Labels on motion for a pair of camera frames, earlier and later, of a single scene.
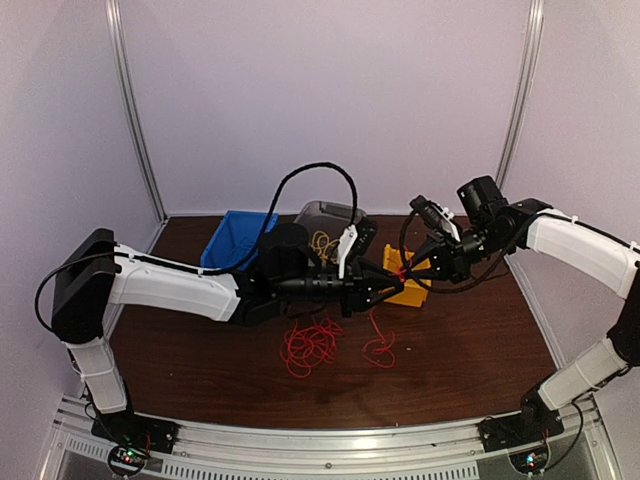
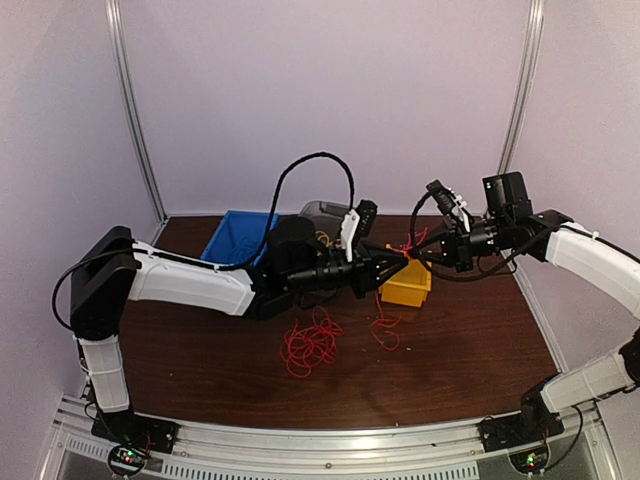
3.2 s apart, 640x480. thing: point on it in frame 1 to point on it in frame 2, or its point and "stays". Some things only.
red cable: (306, 347) stays
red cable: (401, 276) to (410, 241)
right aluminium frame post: (532, 46) stays
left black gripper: (359, 282) to (367, 266)
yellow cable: (321, 244) stays
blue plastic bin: (234, 243) stays
